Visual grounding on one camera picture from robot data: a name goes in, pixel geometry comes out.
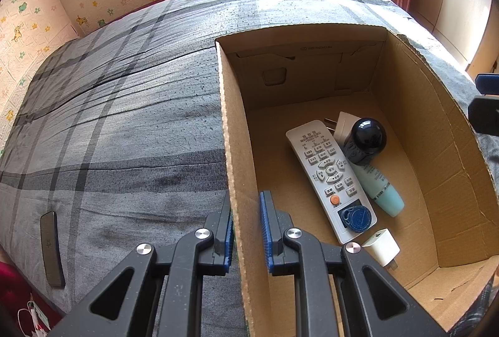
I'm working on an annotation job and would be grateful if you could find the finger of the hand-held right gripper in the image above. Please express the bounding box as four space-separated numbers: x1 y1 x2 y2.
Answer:
467 95 499 136
475 73 499 95

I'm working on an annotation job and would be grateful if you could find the black smartphone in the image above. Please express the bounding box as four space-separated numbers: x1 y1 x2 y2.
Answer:
40 211 66 288

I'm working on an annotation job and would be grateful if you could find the white cable with adapter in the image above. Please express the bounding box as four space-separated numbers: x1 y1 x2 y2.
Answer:
17 294 51 337

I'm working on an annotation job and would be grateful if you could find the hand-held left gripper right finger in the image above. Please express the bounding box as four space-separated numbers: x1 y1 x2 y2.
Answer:
258 190 447 337

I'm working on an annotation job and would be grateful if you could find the cardboard box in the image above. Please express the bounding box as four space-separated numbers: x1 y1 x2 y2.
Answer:
214 23 499 337

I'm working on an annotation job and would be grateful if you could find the teal cosmetic tube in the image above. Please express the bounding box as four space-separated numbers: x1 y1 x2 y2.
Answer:
349 160 405 218

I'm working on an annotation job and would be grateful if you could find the key fob keychain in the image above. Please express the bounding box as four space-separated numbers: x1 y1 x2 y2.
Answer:
337 205 373 234

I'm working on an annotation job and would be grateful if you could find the white remote control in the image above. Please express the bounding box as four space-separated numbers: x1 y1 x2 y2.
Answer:
285 120 378 245

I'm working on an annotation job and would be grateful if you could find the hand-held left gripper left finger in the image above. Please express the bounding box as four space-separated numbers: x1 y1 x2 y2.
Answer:
47 191 236 337

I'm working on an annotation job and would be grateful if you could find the black round-cap bottle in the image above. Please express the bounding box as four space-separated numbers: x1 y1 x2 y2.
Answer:
343 117 387 166

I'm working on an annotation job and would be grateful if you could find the plaid clothing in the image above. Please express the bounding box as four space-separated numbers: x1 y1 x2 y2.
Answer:
448 277 499 337

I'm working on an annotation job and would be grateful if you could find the large white plug charger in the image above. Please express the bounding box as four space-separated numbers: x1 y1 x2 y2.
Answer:
323 111 361 151

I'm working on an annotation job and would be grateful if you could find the small white plug charger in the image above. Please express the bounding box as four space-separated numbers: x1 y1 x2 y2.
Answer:
361 228 401 270

